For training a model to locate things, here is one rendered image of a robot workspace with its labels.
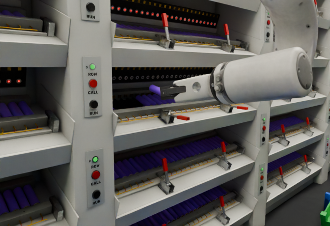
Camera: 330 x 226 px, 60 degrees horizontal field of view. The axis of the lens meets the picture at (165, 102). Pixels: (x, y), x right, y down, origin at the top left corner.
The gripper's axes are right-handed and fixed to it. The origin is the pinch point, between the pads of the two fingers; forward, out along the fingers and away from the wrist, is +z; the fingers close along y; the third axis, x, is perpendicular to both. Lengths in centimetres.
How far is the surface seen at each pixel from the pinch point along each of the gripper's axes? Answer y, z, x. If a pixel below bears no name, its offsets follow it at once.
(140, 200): -5.8, 9.8, -26.2
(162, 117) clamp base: 2.4, 6.7, -6.2
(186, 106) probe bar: 13.5, 8.2, -4.1
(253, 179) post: 46, 9, -35
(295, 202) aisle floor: 84, 12, -56
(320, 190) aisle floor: 107, 8, -57
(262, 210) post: 53, 11, -49
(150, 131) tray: -4.0, 4.8, -9.0
